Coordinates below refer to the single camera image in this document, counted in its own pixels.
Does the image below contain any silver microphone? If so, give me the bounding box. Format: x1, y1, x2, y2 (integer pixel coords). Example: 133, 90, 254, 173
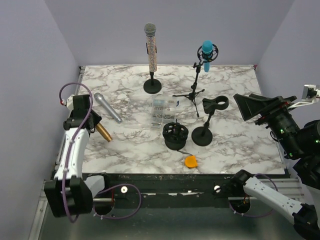
94, 92, 123, 124

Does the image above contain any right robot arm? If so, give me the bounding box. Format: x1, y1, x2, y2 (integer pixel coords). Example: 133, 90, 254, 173
229, 93, 320, 240

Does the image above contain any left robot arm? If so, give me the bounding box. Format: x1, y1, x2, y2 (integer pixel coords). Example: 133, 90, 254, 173
44, 94, 111, 218

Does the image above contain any shock mount round base stand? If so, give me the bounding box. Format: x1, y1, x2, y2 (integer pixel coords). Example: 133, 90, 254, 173
162, 122, 189, 151

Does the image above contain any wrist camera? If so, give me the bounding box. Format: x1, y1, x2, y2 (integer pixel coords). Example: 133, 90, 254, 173
289, 84, 320, 109
60, 95, 74, 111

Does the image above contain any clear screw organizer box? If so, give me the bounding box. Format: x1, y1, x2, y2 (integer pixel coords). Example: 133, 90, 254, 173
149, 97, 180, 129

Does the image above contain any gold microphone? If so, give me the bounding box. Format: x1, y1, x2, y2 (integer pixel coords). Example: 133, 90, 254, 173
95, 123, 113, 142

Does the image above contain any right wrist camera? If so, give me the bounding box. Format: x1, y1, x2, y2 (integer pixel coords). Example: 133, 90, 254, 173
289, 84, 320, 109

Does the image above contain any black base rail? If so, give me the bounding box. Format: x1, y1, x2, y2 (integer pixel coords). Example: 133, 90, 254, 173
67, 172, 301, 208

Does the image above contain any round base stand, glitter mic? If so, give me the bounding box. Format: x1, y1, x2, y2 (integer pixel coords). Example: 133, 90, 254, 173
143, 44, 163, 95

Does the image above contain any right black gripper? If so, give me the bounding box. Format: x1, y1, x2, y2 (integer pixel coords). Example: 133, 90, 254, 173
233, 92, 305, 157

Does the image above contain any blue microphone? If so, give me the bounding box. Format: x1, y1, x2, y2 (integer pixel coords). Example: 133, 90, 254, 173
201, 40, 213, 73

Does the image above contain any glitter microphone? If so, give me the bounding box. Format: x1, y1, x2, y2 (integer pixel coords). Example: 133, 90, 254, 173
144, 22, 158, 73

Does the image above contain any orange tape measure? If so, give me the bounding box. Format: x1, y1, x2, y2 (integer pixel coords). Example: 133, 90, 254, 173
184, 155, 198, 169

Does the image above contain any black tripod shock mount stand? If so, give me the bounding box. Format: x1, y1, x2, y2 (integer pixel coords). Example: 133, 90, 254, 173
172, 43, 220, 118

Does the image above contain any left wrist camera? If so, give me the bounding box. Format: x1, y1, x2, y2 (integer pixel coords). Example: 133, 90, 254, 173
60, 95, 74, 111

